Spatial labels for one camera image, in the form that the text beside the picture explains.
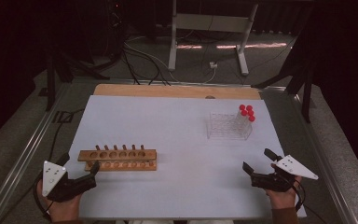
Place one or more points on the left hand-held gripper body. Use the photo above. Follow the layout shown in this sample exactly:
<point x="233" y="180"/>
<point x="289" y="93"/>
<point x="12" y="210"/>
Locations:
<point x="54" y="177"/>

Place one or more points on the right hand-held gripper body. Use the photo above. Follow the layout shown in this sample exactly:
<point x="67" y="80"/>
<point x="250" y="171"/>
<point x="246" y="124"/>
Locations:
<point x="292" y="165"/>

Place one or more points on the wooden test tube rack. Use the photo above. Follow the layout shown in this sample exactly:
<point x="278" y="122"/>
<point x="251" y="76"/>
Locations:
<point x="121" y="165"/>

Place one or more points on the red-capped test tube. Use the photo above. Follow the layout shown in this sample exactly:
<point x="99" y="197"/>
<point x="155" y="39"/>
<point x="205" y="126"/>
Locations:
<point x="250" y="112"/>
<point x="252" y="118"/>
<point x="244" y="113"/>
<point x="242" y="107"/>
<point x="249" y="108"/>

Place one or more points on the clear plastic test tube rack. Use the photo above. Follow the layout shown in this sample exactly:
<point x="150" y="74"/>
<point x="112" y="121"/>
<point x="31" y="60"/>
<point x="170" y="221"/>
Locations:
<point x="223" y="127"/>

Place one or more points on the person's right hand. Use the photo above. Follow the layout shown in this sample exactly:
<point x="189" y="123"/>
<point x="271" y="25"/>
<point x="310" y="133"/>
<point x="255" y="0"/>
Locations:
<point x="282" y="199"/>

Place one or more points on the person's left hand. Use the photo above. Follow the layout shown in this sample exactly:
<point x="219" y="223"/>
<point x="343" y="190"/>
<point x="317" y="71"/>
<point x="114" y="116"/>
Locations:
<point x="65" y="211"/>

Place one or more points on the black curtain stand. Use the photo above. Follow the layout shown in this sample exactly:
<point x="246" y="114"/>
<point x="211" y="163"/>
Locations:
<point x="306" y="99"/>

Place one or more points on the black tripod stand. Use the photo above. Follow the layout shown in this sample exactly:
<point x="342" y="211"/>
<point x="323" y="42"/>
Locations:
<point x="50" y="87"/>

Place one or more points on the white table sheet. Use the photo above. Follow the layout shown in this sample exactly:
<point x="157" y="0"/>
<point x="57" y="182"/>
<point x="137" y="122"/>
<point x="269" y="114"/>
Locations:
<point x="174" y="130"/>

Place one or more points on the white plug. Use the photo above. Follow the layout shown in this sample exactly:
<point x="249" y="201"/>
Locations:
<point x="213" y="65"/>

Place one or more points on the dark equipment tower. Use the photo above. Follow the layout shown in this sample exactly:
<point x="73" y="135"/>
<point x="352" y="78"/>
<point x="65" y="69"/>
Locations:
<point x="115" y="28"/>

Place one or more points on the white metal stand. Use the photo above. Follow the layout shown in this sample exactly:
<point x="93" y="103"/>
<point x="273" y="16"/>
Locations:
<point x="211" y="22"/>

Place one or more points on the metal floor rail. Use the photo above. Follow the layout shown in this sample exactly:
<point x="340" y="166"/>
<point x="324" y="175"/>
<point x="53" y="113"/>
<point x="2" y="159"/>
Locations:
<point x="21" y="158"/>
<point x="323" y="158"/>

